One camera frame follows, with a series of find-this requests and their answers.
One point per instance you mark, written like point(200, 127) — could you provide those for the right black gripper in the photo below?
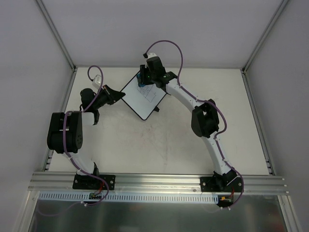
point(144, 75)

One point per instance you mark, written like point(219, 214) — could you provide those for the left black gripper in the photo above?
point(109, 94)

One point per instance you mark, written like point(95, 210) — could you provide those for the blue whiteboard eraser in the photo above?
point(140, 80)

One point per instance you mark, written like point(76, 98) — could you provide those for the small black-framed whiteboard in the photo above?
point(142, 100)

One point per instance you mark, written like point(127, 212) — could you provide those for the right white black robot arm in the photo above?
point(204, 117)

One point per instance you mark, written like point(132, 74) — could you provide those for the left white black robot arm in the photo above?
point(65, 135)

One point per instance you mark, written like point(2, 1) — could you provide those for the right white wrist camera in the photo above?
point(151, 54)

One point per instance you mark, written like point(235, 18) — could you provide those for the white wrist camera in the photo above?
point(151, 54)
point(97, 81)

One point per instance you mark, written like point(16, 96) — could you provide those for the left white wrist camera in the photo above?
point(97, 81)

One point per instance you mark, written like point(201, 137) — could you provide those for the left aluminium frame post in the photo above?
point(55, 33)

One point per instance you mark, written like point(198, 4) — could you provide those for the aluminium frame post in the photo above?
point(55, 33)
point(281, 7)

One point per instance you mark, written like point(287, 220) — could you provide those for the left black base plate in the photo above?
point(86, 182)

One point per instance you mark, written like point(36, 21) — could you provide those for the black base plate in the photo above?
point(86, 182)
point(215, 184)

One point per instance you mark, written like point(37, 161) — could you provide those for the right aluminium frame post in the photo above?
point(281, 7)

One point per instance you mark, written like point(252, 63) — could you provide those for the white slotted cable duct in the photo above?
point(129, 197)

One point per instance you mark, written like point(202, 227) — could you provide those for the aluminium mounting rail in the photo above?
point(160, 183)

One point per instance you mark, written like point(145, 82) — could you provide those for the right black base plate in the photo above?
point(215, 184)

